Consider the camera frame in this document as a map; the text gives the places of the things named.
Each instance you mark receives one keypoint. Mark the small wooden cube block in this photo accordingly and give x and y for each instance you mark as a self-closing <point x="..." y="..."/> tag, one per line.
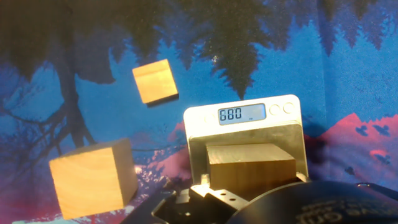
<point x="155" y="82"/>

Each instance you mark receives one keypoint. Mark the blue black landscape print cloth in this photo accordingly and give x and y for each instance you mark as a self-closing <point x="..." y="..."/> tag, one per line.
<point x="342" y="77"/>

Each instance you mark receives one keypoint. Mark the silver digital pocket scale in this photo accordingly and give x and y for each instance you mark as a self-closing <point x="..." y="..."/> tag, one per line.
<point x="280" y="130"/>

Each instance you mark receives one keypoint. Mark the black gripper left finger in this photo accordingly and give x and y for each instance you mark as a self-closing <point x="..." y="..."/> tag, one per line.
<point x="214" y="199"/>

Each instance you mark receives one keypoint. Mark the large wooden cube block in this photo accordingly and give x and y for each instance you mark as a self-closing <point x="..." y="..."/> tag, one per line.
<point x="90" y="180"/>

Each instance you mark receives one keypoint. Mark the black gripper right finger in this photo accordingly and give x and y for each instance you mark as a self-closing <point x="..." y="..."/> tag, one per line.
<point x="302" y="177"/>

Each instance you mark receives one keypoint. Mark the medium wooden cube block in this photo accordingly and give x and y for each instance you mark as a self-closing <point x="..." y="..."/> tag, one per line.
<point x="248" y="171"/>

